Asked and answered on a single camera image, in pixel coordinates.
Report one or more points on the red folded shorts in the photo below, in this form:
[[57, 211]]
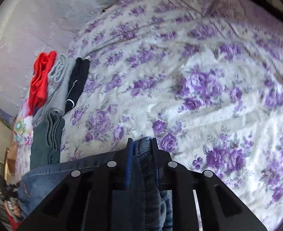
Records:
[[38, 85]]

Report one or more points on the dark teal folded pants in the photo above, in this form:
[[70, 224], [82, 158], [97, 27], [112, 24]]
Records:
[[46, 145]]

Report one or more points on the purple floral bedspread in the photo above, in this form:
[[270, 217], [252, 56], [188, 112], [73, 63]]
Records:
[[202, 77]]

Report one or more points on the floral folded blanket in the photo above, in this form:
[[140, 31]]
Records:
[[23, 130]]

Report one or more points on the person's left hand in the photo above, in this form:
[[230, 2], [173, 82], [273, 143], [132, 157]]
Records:
[[13, 210]]

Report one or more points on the blue patterned cloth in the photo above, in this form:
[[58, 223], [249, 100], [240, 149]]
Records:
[[7, 119]]

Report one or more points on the blue denim jeans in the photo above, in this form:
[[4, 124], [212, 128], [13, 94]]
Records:
[[141, 207]]

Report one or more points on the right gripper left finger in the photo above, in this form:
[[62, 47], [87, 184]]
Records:
[[75, 195]]

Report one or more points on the grey folded garment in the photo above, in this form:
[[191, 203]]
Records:
[[58, 79]]

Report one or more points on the white lace headboard cover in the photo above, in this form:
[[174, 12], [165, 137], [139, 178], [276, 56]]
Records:
[[29, 27]]

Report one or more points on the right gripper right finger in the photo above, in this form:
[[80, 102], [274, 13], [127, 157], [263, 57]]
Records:
[[200, 199]]

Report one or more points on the black folded garment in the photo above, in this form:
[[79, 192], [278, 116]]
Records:
[[76, 83]]

